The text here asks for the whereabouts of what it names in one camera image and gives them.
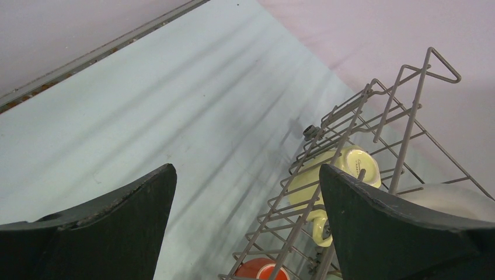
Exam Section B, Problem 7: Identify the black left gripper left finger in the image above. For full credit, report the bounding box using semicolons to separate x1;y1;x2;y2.
1;163;177;279

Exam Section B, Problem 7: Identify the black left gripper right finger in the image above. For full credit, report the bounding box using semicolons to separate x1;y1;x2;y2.
319;164;494;279

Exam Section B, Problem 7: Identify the grey wire dish rack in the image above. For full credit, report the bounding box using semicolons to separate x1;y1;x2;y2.
218;47;494;279

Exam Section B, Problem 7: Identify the yellow mug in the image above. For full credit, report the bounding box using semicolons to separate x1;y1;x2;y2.
287;145;381;247

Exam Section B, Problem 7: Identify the small orange cup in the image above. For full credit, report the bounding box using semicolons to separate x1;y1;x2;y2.
234;258;276;279

